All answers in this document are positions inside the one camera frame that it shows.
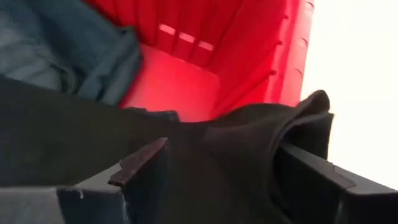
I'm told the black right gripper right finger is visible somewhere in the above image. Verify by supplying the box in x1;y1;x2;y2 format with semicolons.
272;142;398;224

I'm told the red plastic laundry basket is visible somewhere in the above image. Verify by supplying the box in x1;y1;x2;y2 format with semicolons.
81;0;315;124

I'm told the black garment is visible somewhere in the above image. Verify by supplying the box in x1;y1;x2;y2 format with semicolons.
0;74;335;224

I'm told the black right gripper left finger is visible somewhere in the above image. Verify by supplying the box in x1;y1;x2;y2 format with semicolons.
55;137;170;224

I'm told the dark teal garment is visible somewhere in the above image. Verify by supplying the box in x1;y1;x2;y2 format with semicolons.
0;0;144;107

